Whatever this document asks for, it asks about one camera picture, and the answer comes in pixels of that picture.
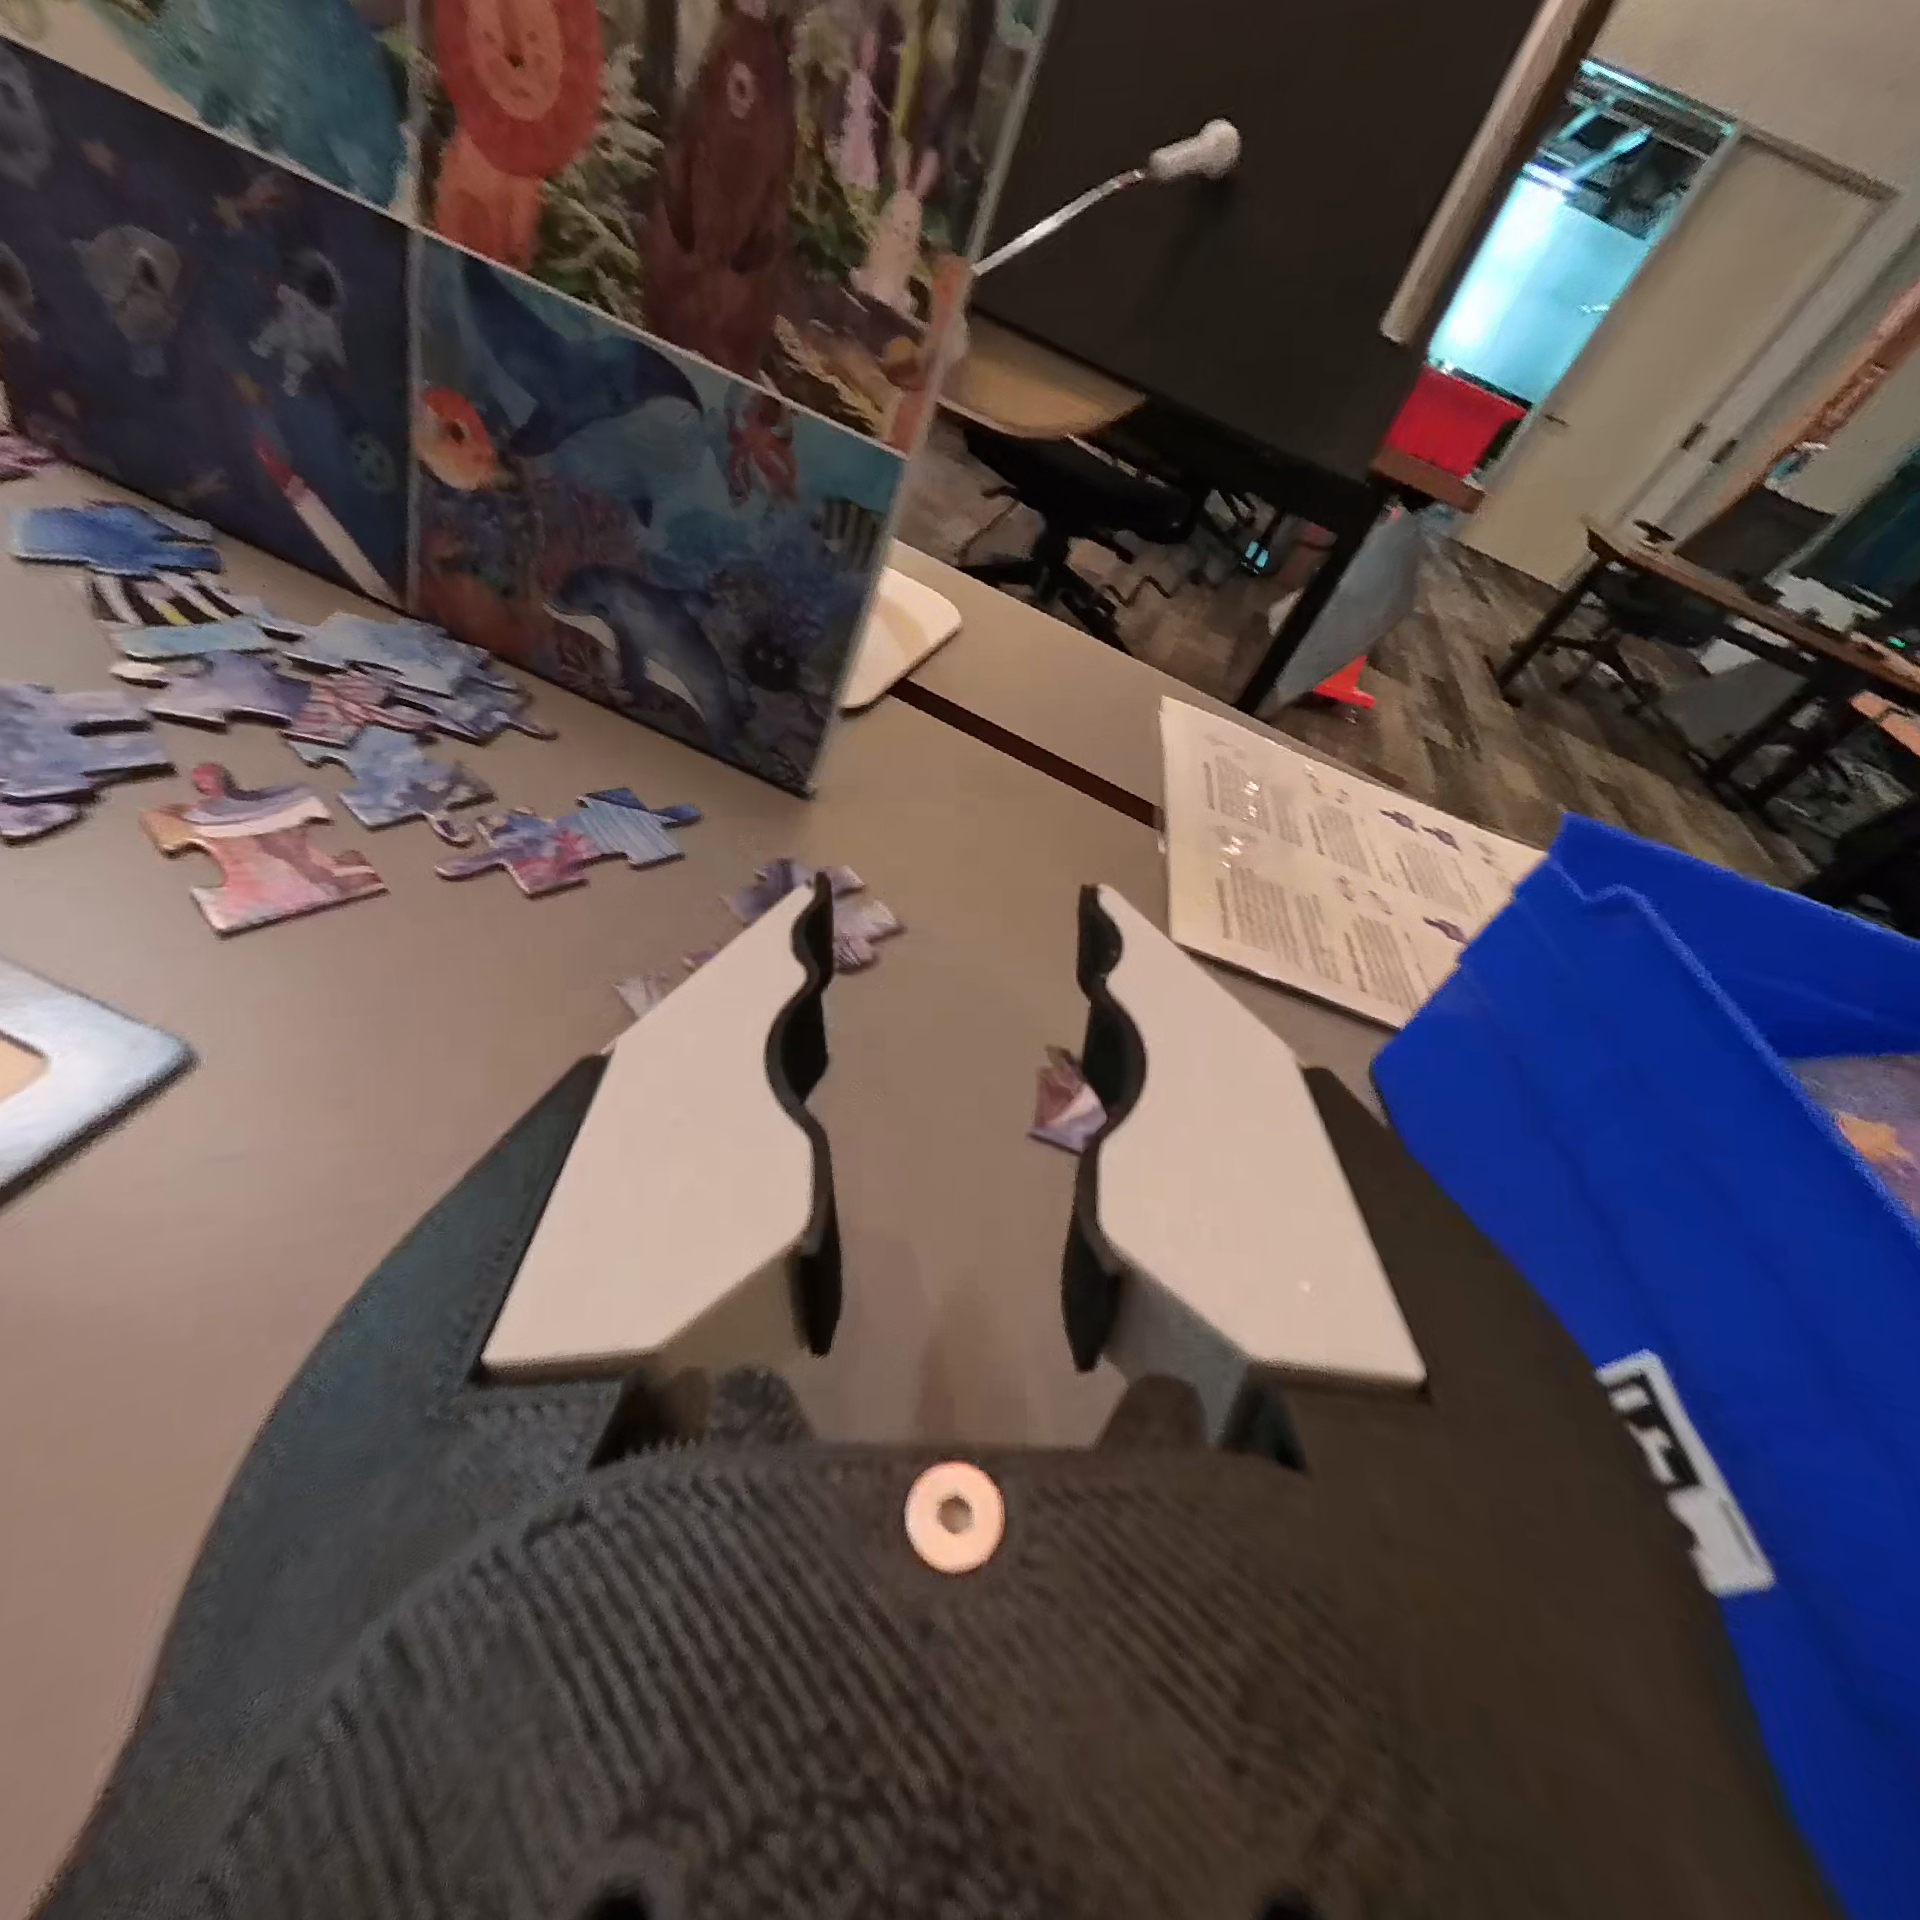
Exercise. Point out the laminated printed instruction sheet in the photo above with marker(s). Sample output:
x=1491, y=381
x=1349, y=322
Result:
x=1307, y=856

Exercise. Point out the cream jigsaw puzzle tray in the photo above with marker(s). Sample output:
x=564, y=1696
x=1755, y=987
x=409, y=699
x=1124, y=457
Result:
x=76, y=1065

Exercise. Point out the scattered loose puzzle pieces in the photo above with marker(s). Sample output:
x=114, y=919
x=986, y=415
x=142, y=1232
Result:
x=270, y=870

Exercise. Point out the white angled bar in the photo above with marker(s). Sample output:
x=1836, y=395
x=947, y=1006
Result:
x=1484, y=166

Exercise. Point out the purple printed puzzle sheet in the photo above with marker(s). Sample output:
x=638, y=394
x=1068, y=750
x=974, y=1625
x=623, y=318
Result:
x=1876, y=1126

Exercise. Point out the beige office chair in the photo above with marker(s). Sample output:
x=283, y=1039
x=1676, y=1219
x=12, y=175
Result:
x=1066, y=494

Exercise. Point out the grey leaning sheet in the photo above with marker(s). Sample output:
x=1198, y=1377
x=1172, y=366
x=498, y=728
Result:
x=1359, y=616

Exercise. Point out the black tripod leg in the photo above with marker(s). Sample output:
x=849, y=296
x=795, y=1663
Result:
x=1321, y=600

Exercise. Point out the dark grey partition panel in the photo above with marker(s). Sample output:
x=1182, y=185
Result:
x=1277, y=225

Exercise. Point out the wooden side table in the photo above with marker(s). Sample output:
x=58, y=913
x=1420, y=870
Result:
x=1724, y=593

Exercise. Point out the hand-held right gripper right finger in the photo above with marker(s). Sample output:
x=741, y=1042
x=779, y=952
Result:
x=1245, y=1215

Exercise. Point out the orange cone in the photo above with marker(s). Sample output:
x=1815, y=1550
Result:
x=1347, y=686

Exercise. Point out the white desk lamp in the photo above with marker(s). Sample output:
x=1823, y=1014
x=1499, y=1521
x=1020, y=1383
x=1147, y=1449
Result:
x=902, y=629

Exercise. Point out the plain blue puzzle piece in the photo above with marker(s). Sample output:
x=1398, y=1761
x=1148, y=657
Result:
x=107, y=537

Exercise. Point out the blue bin with square tag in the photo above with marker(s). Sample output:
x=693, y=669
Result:
x=1652, y=1200

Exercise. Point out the red storage bin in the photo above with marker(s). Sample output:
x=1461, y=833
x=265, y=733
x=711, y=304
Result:
x=1447, y=416

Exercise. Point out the pale double door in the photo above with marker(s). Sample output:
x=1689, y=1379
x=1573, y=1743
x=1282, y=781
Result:
x=1724, y=330

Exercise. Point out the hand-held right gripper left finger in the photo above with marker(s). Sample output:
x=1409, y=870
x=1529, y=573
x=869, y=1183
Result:
x=661, y=1200

